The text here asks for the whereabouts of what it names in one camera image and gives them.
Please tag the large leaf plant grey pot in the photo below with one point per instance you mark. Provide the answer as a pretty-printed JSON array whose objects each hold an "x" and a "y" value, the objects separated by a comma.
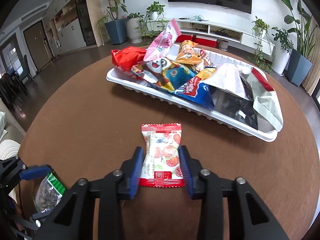
[{"x": 301, "y": 67}]

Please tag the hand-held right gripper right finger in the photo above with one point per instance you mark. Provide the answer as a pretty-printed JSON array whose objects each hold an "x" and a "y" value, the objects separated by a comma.
[{"x": 186, "y": 172}]

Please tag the brown round pot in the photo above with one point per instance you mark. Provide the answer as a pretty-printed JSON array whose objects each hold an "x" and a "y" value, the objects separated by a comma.
[{"x": 223, "y": 45}]

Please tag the beige curtain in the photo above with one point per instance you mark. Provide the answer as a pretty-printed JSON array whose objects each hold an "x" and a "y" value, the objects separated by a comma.
[{"x": 313, "y": 60}]

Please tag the pink snack packet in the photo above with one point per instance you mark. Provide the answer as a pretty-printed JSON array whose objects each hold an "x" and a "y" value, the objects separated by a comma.
[{"x": 162, "y": 40}]

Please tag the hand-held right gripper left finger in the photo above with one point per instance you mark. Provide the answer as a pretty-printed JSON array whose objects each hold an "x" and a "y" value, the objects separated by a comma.
[{"x": 137, "y": 172}]

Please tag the white wall cabinets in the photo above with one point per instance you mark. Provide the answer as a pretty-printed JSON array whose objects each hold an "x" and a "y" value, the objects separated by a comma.
[{"x": 70, "y": 35}]

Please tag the tall plant dark grey pot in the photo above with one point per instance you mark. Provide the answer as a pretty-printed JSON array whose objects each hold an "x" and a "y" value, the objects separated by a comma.
[{"x": 116, "y": 32}]

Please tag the bushy plant white pot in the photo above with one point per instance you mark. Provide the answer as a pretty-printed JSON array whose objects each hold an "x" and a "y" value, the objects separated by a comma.
[{"x": 281, "y": 60}]

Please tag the beige sofa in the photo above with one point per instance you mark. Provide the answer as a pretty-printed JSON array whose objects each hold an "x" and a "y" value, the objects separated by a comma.
[{"x": 10, "y": 130}]

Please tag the blue roll cake packet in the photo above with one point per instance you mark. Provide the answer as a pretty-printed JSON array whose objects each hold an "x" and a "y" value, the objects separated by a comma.
[{"x": 197, "y": 90}]

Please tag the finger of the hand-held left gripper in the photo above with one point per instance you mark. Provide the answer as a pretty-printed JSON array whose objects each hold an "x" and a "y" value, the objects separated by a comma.
[
  {"x": 41, "y": 217},
  {"x": 37, "y": 171}
]

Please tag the white plastic tray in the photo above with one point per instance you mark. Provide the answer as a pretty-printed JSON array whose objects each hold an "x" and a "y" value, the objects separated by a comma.
[{"x": 265, "y": 136}]

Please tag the dark dining chair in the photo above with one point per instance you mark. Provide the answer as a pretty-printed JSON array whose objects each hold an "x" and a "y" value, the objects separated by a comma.
[{"x": 25, "y": 70}]

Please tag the plant in white ribbed pot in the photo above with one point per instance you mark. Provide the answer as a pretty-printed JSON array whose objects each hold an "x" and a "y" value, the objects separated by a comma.
[{"x": 134, "y": 30}]

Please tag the white television cabinet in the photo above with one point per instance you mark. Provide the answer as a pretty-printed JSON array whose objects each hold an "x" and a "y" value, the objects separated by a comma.
[{"x": 235, "y": 31}]

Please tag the panda print snack packet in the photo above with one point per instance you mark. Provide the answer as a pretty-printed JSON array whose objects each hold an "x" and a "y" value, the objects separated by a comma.
[{"x": 155, "y": 67}]

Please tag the white ribbed chair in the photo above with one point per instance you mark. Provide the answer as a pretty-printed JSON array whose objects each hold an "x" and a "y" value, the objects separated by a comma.
[{"x": 8, "y": 150}]

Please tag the orange snack packet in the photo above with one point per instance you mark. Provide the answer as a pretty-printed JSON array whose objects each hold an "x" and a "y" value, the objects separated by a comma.
[{"x": 187, "y": 55}]

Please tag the red storage box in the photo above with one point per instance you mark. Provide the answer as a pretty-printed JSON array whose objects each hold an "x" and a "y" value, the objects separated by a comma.
[
  {"x": 205, "y": 42},
  {"x": 185, "y": 38}
]

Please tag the trailing pothos white pot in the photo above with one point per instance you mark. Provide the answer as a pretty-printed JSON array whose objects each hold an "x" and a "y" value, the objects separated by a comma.
[{"x": 155, "y": 11}]

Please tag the clear green seed packet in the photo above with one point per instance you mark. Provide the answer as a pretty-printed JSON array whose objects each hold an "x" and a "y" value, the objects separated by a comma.
[{"x": 47, "y": 195}]

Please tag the trailing vine plant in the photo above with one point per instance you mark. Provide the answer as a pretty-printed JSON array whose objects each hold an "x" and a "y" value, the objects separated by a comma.
[{"x": 260, "y": 30}]

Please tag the brown wooden door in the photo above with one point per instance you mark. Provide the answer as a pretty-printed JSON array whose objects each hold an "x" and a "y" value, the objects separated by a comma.
[{"x": 37, "y": 45}]

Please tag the black snack packet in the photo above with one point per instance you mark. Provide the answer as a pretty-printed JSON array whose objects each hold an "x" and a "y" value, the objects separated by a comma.
[{"x": 237, "y": 110}]

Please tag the cream snack packet red trim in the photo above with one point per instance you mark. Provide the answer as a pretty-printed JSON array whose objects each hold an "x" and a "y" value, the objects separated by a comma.
[{"x": 267, "y": 105}]

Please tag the strawberry print candy packet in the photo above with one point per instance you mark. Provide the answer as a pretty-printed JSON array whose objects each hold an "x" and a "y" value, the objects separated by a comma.
[{"x": 162, "y": 150}]

